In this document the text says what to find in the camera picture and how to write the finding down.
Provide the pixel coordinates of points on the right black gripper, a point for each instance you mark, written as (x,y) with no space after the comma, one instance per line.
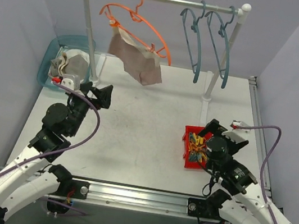
(221,131)

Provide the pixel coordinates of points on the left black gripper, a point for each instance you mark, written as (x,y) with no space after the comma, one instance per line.
(90,94)

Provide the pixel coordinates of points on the grey beige underwear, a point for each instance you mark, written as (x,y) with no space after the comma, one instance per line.
(72,61)

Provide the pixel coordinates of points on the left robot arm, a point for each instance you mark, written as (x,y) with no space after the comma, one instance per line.
(33,174)

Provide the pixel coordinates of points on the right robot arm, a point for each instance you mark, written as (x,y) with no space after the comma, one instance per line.
(241,198)

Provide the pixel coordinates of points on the beige brown underwear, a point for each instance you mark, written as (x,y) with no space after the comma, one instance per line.
(140,62)

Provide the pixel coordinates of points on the colourful clothespins pile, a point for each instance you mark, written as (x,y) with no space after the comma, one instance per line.
(196,148)

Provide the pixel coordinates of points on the red plastic bin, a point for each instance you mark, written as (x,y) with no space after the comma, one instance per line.
(191,165)

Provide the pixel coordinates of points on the teal plastic basin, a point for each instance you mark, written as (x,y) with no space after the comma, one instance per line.
(58,45)

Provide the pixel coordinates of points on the white clothes rack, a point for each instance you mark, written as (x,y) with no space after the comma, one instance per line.
(231,21)

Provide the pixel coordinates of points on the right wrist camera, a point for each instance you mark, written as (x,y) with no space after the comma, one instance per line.
(239,133)

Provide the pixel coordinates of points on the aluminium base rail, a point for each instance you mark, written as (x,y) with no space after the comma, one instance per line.
(138,198)

